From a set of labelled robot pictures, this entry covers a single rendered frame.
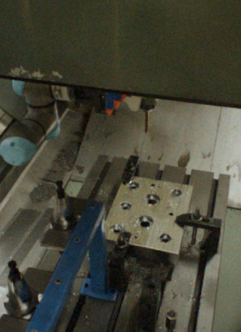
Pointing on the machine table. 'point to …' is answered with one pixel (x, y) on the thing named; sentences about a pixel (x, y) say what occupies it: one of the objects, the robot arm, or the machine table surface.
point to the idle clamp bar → (149, 304)
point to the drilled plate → (164, 252)
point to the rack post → (98, 269)
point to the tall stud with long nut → (170, 320)
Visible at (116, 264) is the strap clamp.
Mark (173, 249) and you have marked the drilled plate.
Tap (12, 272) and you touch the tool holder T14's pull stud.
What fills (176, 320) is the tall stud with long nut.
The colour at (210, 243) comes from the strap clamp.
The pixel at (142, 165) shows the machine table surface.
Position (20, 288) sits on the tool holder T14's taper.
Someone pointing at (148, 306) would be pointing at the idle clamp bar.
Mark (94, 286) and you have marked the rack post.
